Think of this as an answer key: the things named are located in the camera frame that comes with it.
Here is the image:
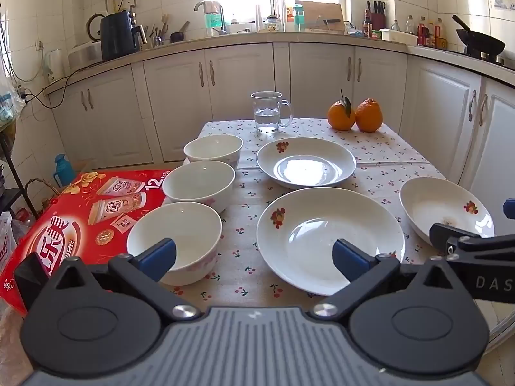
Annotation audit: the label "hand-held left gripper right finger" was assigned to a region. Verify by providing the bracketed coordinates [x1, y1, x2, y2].
[310, 238, 475, 322]

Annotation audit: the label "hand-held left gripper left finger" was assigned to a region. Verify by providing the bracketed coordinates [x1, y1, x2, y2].
[40, 238, 202, 322]

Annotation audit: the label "stained white plate fruit print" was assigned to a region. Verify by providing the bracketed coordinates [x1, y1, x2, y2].
[399, 177, 495, 250]

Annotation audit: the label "large white plate fruit print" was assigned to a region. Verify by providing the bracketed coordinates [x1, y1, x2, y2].
[256, 187, 406, 296]

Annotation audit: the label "white bowl with pink flowers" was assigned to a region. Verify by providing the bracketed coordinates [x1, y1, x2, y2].
[126, 202, 223, 286]
[162, 161, 236, 214]
[184, 134, 244, 170]

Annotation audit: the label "white plate with fruit print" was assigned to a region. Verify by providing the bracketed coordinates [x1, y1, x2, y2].
[257, 137, 357, 189]

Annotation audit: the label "cherry print tablecloth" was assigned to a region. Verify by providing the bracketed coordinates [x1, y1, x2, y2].
[161, 118, 449, 314]

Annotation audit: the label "red printed carton box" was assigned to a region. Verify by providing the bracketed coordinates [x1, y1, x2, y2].
[0, 170, 173, 316]

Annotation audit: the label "blue thermos jug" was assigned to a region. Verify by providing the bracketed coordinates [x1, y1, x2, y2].
[53, 154, 77, 188]

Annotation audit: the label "wicker basket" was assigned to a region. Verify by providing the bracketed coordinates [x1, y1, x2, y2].
[24, 179, 62, 218]

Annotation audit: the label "orange with green leaf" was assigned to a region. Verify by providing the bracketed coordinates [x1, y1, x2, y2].
[327, 89, 356, 131]

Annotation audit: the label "bumpy orange without leaf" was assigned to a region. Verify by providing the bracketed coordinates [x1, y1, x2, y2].
[355, 98, 383, 133]

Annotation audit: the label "white kitchen cabinets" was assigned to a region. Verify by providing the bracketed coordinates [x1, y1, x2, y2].
[48, 41, 515, 210]

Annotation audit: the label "glass mug with water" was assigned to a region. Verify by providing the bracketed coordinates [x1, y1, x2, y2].
[251, 91, 294, 134]

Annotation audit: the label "black wok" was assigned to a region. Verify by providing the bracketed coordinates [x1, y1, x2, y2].
[451, 15, 507, 59]

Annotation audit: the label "black metal rack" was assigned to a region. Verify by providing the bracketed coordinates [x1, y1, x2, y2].
[0, 126, 31, 218]

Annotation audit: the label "white rectangular container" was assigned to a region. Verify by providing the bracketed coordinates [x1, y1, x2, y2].
[380, 28, 419, 46]

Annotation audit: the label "white rice cooker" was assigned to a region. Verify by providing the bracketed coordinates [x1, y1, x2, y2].
[68, 41, 104, 70]

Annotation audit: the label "clear plastic bag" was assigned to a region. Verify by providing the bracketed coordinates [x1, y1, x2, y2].
[0, 74, 27, 129]

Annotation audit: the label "white electric kettle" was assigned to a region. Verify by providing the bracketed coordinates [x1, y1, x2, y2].
[43, 48, 66, 83]

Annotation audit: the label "utensil holder with utensils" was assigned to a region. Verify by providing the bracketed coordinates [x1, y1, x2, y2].
[145, 14, 170, 48]

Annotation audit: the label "small black pot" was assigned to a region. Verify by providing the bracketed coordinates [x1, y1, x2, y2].
[170, 21, 191, 44]

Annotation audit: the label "red knife block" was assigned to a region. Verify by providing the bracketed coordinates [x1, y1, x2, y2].
[368, 0, 388, 28]

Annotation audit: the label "kitchen countertop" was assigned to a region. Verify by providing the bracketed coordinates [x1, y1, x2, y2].
[43, 28, 515, 95]

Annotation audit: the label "green detergent bottle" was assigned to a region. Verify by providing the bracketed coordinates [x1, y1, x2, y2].
[203, 0, 226, 30]

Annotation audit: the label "metal sink faucet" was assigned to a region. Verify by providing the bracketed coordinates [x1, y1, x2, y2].
[194, 1, 228, 36]

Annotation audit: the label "wooden cutting board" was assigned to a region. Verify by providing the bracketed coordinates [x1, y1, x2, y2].
[295, 1, 347, 33]

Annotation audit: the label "black power cable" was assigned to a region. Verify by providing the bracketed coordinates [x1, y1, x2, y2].
[12, 58, 87, 110]

